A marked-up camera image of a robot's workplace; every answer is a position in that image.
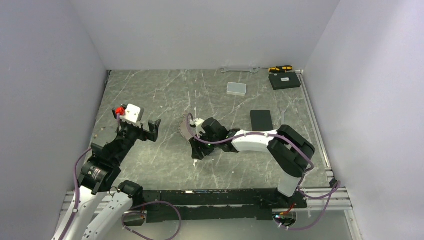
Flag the metal keyring disc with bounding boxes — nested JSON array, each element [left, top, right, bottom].
[[178, 112, 196, 142]]

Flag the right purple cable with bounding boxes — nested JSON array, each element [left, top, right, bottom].
[[185, 113, 342, 232]]

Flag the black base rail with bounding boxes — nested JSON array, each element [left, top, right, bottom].
[[110, 180, 307, 223]]

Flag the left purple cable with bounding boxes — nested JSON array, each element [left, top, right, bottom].
[[56, 114, 182, 240]]

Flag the black rectangular box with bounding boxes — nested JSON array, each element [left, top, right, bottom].
[[268, 72, 301, 90]]

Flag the yellow black screwdriver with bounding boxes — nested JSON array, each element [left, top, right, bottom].
[[268, 65, 293, 74]]

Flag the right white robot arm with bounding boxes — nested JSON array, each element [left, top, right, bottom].
[[185, 113, 316, 208]]

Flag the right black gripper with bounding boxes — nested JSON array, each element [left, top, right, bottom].
[[189, 129, 220, 160]]

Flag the silver open-end wrench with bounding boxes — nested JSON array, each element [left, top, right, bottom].
[[219, 67, 259, 74]]

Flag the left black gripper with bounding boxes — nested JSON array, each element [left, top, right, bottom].
[[112, 111, 161, 164]]

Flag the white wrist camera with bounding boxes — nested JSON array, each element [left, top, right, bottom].
[[189, 118, 206, 138], [112, 104, 145, 125]]

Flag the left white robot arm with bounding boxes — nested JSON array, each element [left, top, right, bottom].
[[53, 119, 161, 240]]

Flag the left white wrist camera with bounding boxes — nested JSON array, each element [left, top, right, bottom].
[[112, 104, 145, 125]]

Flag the purple cable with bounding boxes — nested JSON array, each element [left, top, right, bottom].
[[185, 113, 342, 232], [56, 114, 182, 240]]

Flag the black flat phone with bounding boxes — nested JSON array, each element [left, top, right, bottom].
[[250, 110, 274, 132]]

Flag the white plastic box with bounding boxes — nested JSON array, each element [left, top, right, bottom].
[[226, 82, 247, 96]]

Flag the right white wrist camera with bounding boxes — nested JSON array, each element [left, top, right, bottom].
[[189, 118, 206, 138]]

